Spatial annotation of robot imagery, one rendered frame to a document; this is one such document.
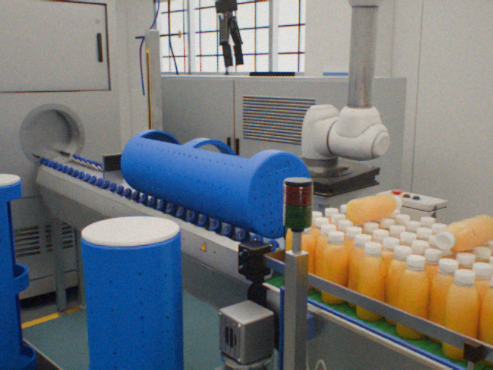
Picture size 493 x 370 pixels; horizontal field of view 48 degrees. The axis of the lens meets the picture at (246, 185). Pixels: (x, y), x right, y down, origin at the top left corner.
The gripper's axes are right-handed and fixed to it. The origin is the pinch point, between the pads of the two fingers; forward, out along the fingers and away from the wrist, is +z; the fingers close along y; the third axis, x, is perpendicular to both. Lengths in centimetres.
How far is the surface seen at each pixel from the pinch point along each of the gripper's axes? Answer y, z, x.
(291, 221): -74, 35, -28
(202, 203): -10.0, 45.3, 15.5
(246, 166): -19.3, 32.1, -4.4
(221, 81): 210, 10, 70
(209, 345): 78, 148, 59
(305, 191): -73, 29, -32
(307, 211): -73, 33, -32
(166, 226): -39, 44, 17
